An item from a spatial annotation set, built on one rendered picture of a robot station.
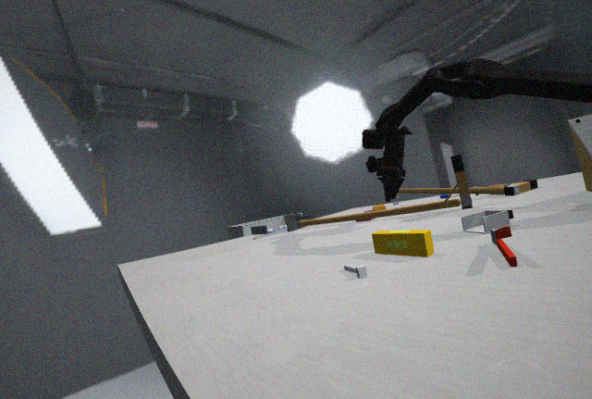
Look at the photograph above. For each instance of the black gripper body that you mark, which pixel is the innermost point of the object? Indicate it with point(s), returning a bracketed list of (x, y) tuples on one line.
[(394, 168)]

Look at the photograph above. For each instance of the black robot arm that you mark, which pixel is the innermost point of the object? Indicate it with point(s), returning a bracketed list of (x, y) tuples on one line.
[(480, 79)]

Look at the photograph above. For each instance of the long tan scraper with black blade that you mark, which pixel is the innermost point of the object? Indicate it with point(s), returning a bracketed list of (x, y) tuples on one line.
[(462, 184)]

